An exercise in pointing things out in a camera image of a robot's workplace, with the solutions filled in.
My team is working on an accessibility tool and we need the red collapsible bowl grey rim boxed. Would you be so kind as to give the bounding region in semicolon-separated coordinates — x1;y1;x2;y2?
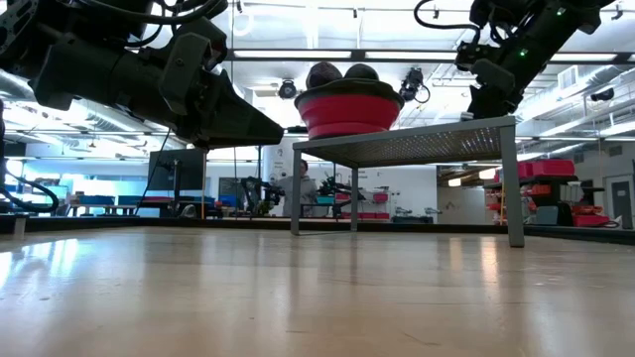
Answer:
294;77;406;141

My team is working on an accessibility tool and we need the black aluminium rig frame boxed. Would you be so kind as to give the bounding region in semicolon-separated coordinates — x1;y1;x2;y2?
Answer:
0;47;635;247

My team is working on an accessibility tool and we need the grey perforated metal stand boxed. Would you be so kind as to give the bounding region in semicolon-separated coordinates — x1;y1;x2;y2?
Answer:
290;115;526;249

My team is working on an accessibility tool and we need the dark brown wrinkled fruit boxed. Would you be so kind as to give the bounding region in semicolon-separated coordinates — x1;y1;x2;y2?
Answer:
305;60;344;90

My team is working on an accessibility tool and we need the black overhead camera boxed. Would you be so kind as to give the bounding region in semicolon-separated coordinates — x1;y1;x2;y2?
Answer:
277;78;299;100

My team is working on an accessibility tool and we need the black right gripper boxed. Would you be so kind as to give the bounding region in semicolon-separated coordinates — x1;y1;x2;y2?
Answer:
465;4;572;121

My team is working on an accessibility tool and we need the black camera with cable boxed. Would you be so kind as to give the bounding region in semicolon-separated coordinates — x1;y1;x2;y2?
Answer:
400;67;432;104

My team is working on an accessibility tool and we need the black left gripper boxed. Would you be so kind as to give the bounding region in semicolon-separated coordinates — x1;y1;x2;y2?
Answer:
32;31;286;151

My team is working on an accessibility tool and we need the white air vent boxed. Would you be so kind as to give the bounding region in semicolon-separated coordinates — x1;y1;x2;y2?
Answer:
558;64;579;91

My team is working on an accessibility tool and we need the person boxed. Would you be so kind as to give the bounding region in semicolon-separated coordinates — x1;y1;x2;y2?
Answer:
277;158;318;218

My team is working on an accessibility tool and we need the black monitor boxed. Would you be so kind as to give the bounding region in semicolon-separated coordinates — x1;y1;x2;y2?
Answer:
147;147;208;192

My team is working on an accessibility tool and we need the dark green smooth fruit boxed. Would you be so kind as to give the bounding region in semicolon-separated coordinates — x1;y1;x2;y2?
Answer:
343;62;381;82

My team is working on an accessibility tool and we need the black ceiling-mounted device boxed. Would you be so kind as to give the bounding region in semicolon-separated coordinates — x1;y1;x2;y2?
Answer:
589;86;616;103

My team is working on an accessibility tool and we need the red storage bin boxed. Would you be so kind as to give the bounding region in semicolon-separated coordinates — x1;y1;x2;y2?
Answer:
518;158;576;179

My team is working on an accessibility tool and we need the grey door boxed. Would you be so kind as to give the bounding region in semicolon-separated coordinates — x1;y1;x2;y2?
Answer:
610;180;634;229

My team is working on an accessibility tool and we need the black storage shelf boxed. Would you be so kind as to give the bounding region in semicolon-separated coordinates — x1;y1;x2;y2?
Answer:
483;173;607;228

